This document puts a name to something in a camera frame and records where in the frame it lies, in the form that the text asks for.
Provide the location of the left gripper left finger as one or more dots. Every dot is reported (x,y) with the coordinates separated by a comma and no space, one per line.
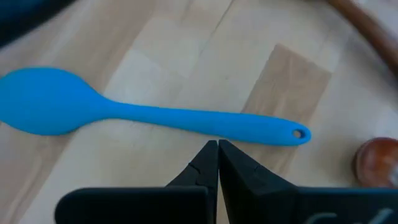
(205,174)

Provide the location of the blue silicone spoon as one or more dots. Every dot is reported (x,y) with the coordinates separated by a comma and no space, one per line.
(46,99)

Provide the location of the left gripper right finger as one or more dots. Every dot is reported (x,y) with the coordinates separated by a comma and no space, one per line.
(248,193)

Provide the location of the short dark wooden spoon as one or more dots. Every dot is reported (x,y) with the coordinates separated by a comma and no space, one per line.
(376,161)

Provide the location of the long dark wooden spoon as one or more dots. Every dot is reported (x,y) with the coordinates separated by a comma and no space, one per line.
(373,28)

